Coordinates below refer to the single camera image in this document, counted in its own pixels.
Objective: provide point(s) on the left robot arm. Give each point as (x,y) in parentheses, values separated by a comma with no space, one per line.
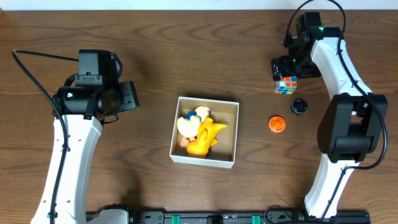
(76,135)

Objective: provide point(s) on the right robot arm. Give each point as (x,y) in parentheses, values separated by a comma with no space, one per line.
(353,121)

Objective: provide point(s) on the black round spinner toy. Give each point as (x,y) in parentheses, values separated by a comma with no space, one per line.
(299,106)

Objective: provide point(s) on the colourful puzzle cube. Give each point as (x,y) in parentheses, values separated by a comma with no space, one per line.
(286,86)

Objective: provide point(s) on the orange round spinner toy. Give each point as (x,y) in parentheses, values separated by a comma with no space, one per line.
(277,124)

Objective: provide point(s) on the plush duck toy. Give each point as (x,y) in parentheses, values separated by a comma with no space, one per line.
(188,126)

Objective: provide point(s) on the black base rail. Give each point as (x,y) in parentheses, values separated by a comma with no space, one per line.
(274,214)

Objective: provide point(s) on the white cardboard box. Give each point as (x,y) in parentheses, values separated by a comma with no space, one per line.
(223,153)

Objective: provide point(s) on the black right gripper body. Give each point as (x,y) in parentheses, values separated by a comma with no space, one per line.
(299,65)

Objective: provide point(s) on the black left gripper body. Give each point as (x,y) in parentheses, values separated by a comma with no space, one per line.
(129,95)

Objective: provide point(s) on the orange yellow rubber toy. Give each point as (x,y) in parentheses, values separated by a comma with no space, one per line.
(206,138)

